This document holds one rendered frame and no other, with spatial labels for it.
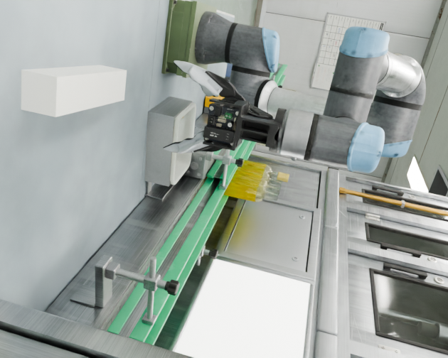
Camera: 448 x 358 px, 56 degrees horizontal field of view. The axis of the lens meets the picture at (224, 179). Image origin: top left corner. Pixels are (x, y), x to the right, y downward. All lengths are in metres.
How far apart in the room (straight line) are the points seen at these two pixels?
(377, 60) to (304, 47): 6.58
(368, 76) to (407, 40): 6.62
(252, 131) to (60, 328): 0.41
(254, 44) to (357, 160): 0.66
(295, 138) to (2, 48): 0.44
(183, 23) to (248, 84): 0.24
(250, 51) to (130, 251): 0.63
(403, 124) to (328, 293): 0.57
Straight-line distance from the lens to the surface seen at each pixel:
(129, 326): 0.95
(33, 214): 0.83
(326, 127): 0.66
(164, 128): 1.21
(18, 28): 0.72
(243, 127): 0.66
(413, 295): 1.60
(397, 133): 1.12
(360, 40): 0.75
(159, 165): 1.26
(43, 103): 0.72
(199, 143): 0.71
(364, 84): 0.75
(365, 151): 0.66
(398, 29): 7.33
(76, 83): 0.74
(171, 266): 1.09
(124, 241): 1.14
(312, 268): 1.45
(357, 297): 1.48
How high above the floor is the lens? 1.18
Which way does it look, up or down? 9 degrees down
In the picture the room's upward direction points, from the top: 103 degrees clockwise
